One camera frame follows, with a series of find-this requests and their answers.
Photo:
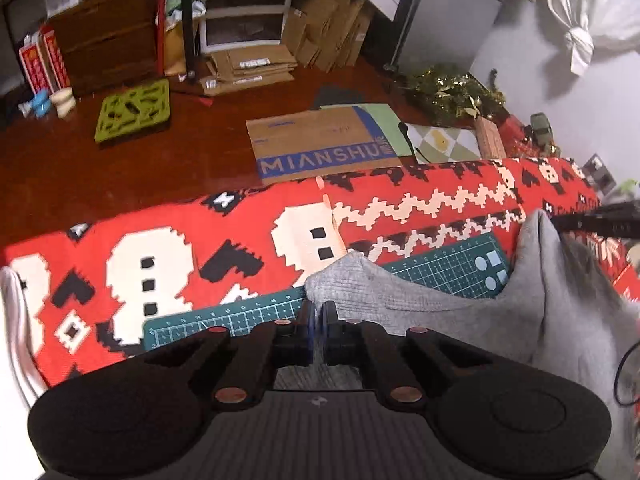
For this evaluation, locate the blue pet bowl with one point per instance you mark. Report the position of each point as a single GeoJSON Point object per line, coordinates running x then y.
{"type": "Point", "coordinates": [40, 104]}

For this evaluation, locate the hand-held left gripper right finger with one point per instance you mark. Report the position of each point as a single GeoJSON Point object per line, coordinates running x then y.
{"type": "Point", "coordinates": [327, 332]}

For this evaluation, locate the light green paper sheet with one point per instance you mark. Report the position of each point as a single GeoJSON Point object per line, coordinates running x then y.
{"type": "Point", "coordinates": [387, 125]}

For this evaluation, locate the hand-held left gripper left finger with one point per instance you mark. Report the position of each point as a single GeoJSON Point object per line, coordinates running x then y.
{"type": "Point", "coordinates": [306, 330]}

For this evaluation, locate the row of brown cardboard boxes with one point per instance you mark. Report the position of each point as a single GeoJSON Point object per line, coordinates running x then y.
{"type": "Point", "coordinates": [325, 30]}

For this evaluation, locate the wooden drawer cabinet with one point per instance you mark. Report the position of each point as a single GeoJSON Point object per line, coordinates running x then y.
{"type": "Point", "coordinates": [105, 40]}

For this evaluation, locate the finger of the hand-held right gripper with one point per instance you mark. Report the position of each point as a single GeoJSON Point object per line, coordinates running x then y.
{"type": "Point", "coordinates": [605, 221]}

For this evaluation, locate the white tied curtain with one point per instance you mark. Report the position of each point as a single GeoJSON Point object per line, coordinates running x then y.
{"type": "Point", "coordinates": [590, 10]}

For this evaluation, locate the white folded cloth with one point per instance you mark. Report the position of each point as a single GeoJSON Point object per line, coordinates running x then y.
{"type": "Point", "coordinates": [10, 385]}

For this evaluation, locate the red wrapped gifts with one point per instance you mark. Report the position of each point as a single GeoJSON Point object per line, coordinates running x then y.
{"type": "Point", "coordinates": [517, 135]}

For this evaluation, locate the grey refrigerator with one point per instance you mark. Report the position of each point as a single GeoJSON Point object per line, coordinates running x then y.
{"type": "Point", "coordinates": [445, 10]}

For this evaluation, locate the red patterned blanket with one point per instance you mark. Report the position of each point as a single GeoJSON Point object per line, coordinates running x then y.
{"type": "Point", "coordinates": [225, 240]}

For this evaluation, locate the green plastic crate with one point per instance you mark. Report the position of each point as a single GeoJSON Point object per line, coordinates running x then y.
{"type": "Point", "coordinates": [107, 130]}

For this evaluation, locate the green Christmas garland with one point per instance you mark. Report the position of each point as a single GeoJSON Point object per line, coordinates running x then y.
{"type": "Point", "coordinates": [450, 92]}

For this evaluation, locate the black metal rack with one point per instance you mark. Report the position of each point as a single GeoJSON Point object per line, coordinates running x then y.
{"type": "Point", "coordinates": [187, 20]}

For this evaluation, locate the dark grey floor mat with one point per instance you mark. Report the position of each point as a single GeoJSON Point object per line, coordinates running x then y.
{"type": "Point", "coordinates": [335, 97]}

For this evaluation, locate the white plastic drawer unit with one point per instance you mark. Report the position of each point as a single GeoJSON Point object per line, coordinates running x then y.
{"type": "Point", "coordinates": [245, 12]}

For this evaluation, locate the pile of flattened cardboard boxes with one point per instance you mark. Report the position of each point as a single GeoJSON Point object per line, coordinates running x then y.
{"type": "Point", "coordinates": [245, 72]}

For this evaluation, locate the checkered paper sheet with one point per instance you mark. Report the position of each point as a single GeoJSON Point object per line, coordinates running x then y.
{"type": "Point", "coordinates": [445, 142]}

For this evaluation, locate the flat cardboard box blue print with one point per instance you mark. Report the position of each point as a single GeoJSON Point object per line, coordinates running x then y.
{"type": "Point", "coordinates": [310, 140]}

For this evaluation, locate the white pet bowl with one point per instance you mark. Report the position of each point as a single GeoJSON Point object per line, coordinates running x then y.
{"type": "Point", "coordinates": [63, 102]}

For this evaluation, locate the green cutting mat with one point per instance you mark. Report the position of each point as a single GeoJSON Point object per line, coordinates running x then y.
{"type": "Point", "coordinates": [450, 270]}

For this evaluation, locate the red metal pole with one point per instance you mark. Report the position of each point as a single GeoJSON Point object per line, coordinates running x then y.
{"type": "Point", "coordinates": [161, 20]}

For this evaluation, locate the woven wooden box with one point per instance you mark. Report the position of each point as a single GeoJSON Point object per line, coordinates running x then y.
{"type": "Point", "coordinates": [491, 137]}

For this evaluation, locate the grey knit sweater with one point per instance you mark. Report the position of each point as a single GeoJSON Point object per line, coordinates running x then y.
{"type": "Point", "coordinates": [500, 320]}

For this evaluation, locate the brown paper bag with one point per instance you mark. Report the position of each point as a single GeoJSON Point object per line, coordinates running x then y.
{"type": "Point", "coordinates": [175, 50]}

